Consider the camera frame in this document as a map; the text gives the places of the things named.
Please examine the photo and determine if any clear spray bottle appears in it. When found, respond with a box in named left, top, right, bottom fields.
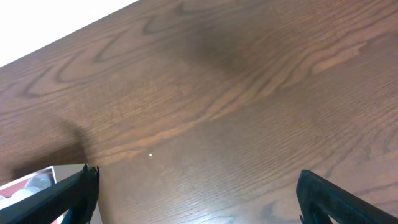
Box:
left=25, top=174, right=53, bottom=190

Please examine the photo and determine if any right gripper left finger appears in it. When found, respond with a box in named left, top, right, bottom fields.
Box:
left=1, top=164, right=100, bottom=224

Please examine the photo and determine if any white box with pink interior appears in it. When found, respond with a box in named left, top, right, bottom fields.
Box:
left=1, top=164, right=78, bottom=210

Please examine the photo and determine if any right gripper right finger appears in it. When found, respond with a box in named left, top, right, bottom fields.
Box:
left=296, top=170, right=397, bottom=224

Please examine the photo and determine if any white lotion tube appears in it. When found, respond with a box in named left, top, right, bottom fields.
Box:
left=0, top=186, right=41, bottom=209

